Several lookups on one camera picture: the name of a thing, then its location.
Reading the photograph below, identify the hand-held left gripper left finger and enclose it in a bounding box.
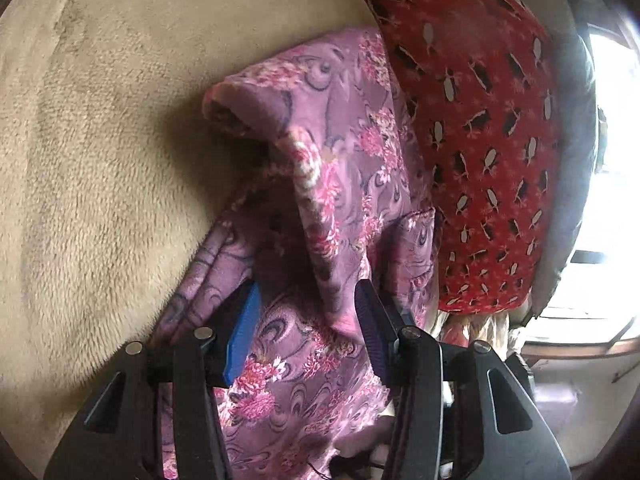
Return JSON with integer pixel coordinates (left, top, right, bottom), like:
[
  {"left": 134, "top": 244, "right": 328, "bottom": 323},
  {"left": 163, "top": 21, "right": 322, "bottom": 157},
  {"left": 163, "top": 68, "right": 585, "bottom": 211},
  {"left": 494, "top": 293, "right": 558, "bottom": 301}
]
[{"left": 42, "top": 280, "right": 263, "bottom": 480}]

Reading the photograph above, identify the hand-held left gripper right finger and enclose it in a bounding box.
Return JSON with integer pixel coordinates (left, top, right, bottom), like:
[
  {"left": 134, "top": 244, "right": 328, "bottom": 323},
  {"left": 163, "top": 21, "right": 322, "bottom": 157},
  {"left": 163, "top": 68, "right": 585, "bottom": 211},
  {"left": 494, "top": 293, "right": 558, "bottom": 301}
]
[{"left": 354, "top": 280, "right": 573, "bottom": 480}]

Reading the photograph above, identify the purple floral garment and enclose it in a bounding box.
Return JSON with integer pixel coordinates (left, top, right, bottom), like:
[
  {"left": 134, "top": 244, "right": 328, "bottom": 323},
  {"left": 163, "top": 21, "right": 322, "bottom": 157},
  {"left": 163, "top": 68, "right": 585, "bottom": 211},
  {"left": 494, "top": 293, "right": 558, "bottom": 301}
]
[{"left": 150, "top": 27, "right": 441, "bottom": 480}]

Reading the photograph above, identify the pale crumpled cloth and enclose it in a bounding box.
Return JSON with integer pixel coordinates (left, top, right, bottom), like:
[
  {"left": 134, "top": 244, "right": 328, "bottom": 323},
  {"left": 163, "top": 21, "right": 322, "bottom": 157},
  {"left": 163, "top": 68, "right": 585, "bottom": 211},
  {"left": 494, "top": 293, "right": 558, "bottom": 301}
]
[{"left": 430, "top": 307, "right": 531, "bottom": 356}]

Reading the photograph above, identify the red patterned pillow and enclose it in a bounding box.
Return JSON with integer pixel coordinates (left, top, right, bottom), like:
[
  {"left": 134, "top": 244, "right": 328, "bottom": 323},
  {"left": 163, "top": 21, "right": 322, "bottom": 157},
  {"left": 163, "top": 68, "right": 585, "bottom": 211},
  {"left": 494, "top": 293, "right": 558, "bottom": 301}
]
[{"left": 345, "top": 0, "right": 563, "bottom": 313}]

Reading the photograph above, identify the beige fleece blanket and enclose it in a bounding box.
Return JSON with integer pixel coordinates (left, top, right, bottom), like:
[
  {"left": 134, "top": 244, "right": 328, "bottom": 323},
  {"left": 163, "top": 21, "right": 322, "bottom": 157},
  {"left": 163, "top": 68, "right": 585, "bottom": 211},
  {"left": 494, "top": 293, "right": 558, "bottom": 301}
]
[{"left": 0, "top": 0, "right": 381, "bottom": 466}]

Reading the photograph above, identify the grey pillow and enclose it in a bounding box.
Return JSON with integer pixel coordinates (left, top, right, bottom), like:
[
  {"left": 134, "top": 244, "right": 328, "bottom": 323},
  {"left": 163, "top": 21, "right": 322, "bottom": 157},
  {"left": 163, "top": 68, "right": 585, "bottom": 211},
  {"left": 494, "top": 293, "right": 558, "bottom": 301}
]
[{"left": 530, "top": 0, "right": 598, "bottom": 316}]

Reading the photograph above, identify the window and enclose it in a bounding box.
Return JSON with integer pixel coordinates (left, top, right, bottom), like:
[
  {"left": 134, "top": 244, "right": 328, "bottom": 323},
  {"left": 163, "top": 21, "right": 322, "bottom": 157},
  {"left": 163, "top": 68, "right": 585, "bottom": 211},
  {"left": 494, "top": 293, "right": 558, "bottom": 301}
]
[{"left": 540, "top": 20, "right": 640, "bottom": 356}]

